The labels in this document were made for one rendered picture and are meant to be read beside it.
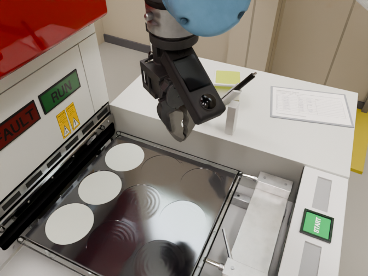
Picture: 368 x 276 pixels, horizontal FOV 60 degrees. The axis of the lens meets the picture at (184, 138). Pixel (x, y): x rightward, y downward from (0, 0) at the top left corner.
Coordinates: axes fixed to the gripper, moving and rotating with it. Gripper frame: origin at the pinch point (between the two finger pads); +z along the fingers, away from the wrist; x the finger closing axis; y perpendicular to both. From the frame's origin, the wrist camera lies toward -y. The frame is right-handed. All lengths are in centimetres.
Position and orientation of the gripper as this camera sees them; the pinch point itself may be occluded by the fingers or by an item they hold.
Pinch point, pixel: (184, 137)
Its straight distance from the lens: 57.8
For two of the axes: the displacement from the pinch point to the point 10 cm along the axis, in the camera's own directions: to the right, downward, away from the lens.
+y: -5.7, -5.7, 5.9
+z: 0.1, 7.1, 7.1
